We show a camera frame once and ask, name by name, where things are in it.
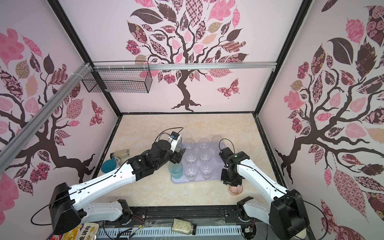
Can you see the clear cup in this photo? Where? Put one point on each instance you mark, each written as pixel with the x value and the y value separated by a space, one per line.
pixel 217 156
pixel 206 169

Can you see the grain filled bottle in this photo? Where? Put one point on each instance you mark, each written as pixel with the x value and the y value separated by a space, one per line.
pixel 184 227

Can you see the black wire basket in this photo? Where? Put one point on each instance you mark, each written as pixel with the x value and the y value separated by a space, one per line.
pixel 119 77

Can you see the teal green plastic cup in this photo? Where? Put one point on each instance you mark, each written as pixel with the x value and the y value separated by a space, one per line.
pixel 176 170

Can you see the lavender plastic tray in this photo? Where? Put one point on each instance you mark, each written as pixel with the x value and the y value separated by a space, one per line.
pixel 200 164

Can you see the aluminium rail back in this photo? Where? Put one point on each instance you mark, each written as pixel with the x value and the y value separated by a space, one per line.
pixel 198 66

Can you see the white vented cable duct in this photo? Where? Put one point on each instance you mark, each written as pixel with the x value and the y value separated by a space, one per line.
pixel 165 233

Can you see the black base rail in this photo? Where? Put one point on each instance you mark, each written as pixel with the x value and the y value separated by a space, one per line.
pixel 186 214

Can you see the aluminium rail left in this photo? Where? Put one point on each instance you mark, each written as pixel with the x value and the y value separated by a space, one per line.
pixel 12 149

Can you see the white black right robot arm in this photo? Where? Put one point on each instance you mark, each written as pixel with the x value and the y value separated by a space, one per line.
pixel 272 192

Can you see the teal lidded jar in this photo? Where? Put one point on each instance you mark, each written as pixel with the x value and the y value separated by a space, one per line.
pixel 110 165

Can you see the snack bag colourful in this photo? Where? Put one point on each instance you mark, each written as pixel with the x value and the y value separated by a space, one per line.
pixel 88 231

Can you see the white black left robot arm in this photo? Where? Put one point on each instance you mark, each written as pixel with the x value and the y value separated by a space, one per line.
pixel 68 203

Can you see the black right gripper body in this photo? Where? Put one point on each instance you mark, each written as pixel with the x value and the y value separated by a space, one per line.
pixel 229 177

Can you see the aluminium rail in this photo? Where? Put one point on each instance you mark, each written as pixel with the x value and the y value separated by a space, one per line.
pixel 198 66
pixel 12 149

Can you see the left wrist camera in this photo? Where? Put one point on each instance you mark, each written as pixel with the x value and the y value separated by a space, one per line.
pixel 174 138

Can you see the clear glass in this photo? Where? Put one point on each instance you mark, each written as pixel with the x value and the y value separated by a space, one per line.
pixel 204 144
pixel 190 157
pixel 215 140
pixel 189 145
pixel 191 171
pixel 205 156

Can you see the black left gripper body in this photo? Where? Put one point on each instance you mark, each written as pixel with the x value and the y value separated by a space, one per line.
pixel 175 157

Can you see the pink transparent cup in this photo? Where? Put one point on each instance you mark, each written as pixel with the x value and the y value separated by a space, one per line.
pixel 235 190

